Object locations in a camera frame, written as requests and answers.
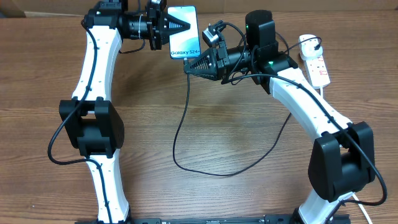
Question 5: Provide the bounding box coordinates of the Samsung Galaxy smartphone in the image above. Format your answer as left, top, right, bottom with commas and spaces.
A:
167, 6, 201, 60

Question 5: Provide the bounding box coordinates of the black USB charging cable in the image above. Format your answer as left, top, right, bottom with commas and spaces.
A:
172, 25, 322, 177

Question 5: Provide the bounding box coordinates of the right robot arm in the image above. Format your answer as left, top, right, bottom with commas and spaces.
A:
184, 10, 377, 223

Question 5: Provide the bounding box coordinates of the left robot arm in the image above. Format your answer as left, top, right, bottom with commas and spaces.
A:
59, 1, 200, 223

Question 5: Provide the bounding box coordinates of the white charger plug adapter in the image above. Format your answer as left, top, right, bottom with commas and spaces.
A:
298, 34, 323, 61

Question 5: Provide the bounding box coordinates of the white power strip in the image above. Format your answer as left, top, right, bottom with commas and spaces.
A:
305, 56, 330, 89

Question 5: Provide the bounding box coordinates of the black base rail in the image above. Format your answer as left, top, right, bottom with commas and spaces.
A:
74, 213, 351, 224

